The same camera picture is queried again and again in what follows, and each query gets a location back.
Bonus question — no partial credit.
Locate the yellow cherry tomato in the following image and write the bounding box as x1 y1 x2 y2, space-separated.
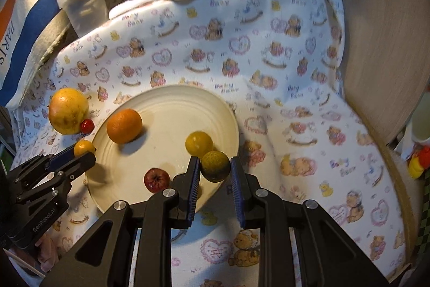
74 139 96 157

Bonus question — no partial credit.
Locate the red cherry tomato back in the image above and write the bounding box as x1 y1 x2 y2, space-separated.
80 119 95 135

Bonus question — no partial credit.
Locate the large yellow apple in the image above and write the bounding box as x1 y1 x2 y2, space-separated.
48 87 89 135

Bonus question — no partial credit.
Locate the large orange front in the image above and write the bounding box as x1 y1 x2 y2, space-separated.
106 108 143 144

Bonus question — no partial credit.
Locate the cream ridged plate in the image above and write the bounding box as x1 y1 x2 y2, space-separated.
86 84 239 212

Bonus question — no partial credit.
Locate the greenish yellow small fruit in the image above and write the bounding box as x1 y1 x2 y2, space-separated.
200 150 230 183

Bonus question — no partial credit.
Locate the person's hand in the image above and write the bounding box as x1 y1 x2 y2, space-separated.
35 234 59 272

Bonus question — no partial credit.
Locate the red tomato in plate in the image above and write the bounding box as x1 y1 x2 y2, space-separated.
144 168 171 194

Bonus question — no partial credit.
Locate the red yellow toy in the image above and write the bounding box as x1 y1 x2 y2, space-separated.
407 146 430 179

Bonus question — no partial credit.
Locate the yellow tomato in plate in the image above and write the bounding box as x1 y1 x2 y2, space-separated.
185 131 214 157

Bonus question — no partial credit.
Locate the translucent plastic cup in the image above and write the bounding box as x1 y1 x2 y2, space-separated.
57 0 109 37

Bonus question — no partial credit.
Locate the baby bear print cloth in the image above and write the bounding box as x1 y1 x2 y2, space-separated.
13 0 406 278

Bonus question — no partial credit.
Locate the beige chair back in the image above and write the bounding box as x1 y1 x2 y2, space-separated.
343 0 429 143

